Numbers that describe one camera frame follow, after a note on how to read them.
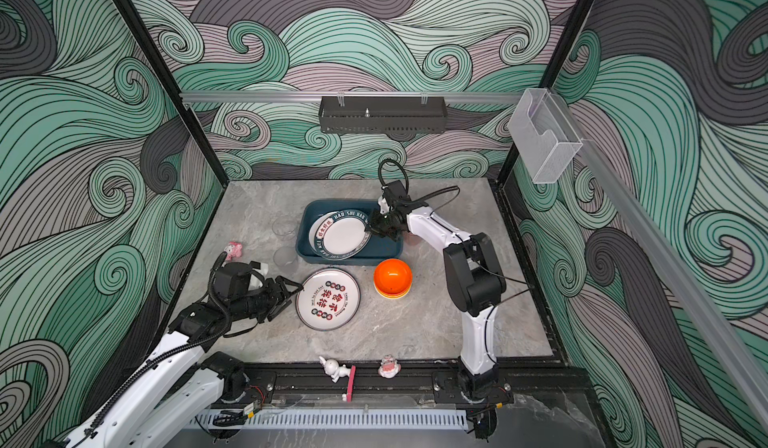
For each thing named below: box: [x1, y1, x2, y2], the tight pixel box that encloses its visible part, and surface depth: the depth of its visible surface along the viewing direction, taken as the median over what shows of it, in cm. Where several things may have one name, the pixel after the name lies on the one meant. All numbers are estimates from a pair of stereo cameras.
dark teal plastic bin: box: [295, 198, 404, 265], surface depth 97 cm
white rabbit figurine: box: [318, 356, 351, 383], surface depth 75 cm
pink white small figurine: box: [378, 354, 402, 379], surface depth 75 cm
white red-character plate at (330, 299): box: [296, 267, 361, 331], surface depth 89 cm
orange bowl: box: [374, 258, 413, 299], surface depth 86 cm
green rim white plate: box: [315, 210, 372, 261], surface depth 98 cm
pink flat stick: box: [346, 365, 357, 403], surface depth 71 cm
